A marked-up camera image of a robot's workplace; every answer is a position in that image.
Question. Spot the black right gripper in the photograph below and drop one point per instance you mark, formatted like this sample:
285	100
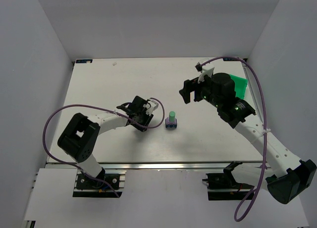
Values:
194	90

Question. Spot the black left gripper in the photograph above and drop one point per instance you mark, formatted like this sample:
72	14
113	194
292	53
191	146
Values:
142	118

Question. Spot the purple house-shaped block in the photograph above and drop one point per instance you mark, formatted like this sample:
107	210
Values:
167	122

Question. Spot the green cylinder block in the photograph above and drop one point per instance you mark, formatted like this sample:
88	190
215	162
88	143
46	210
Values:
171	117

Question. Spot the green plastic bin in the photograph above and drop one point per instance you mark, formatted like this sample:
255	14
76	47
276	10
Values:
240	86

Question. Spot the dark blue bridge block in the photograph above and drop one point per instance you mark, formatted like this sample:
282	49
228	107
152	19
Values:
171	126

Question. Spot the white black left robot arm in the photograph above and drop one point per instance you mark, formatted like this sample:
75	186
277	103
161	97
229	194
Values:
80	135

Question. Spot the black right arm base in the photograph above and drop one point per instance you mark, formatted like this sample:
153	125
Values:
223	187

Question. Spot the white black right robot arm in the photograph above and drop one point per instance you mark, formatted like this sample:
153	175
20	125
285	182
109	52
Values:
288	174

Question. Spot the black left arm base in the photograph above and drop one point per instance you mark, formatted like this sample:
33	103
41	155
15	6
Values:
85	187

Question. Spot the blue label sticker right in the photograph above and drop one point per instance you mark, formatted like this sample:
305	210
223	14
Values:
230	59

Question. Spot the blue label sticker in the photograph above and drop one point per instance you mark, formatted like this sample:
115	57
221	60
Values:
230	59
83	61

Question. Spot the blue label sticker left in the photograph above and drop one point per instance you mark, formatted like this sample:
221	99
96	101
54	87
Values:
83	61

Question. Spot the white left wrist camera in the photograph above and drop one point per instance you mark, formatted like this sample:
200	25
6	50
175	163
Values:
151	106

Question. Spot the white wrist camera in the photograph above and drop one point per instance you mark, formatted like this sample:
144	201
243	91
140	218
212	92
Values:
204	70
151	106

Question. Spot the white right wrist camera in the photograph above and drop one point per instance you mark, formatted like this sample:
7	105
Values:
204	70

